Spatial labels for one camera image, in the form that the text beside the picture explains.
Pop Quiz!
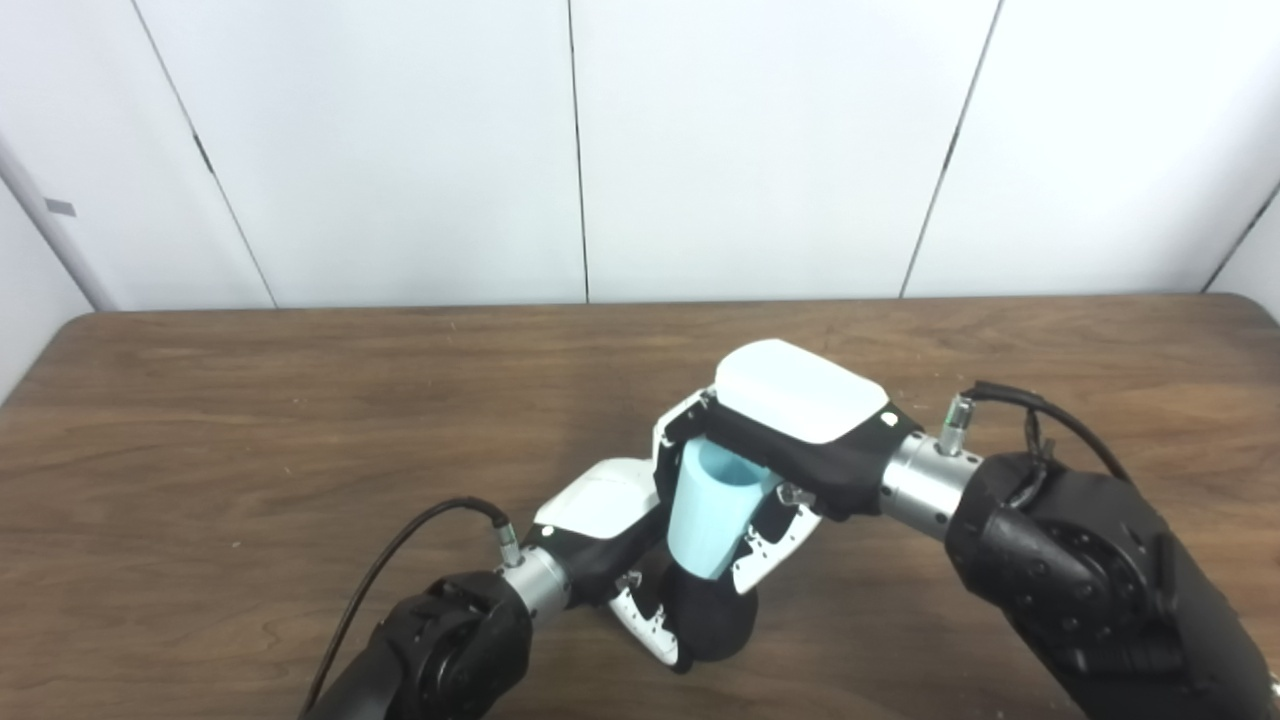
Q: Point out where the black funnel-shaped nozzle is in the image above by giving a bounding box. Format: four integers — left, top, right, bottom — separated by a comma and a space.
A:
660, 560, 759, 663

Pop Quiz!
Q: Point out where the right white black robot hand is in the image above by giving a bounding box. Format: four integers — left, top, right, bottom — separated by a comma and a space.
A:
652, 339, 923, 595

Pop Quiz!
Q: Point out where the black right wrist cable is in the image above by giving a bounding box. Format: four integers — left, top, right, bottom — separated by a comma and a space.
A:
937, 381, 1131, 511

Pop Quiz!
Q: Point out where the light blue cylinder cup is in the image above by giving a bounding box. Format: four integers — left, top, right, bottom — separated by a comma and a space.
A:
666, 438, 781, 581

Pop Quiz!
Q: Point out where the white wall corner post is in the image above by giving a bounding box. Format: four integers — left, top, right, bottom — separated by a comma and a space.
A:
0, 135, 121, 311

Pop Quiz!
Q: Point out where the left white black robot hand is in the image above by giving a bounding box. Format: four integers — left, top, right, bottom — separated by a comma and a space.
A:
533, 458, 691, 673

